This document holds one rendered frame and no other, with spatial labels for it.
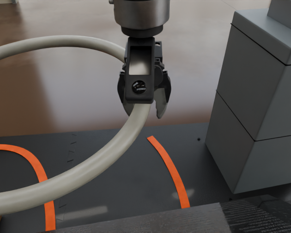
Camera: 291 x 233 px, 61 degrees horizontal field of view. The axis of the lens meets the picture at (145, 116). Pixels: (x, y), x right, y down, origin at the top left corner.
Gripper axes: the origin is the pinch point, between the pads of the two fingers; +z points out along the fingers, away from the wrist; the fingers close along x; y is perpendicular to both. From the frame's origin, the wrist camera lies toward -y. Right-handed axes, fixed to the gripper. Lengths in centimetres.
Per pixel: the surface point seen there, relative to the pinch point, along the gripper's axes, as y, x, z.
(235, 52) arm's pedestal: 63, -39, 21
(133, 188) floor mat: 32, 10, 85
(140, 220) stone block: -13.2, 1.7, 21.9
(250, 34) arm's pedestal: 57, -41, 9
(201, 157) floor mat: 54, -31, 88
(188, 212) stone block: -10.4, -10.2, 23.3
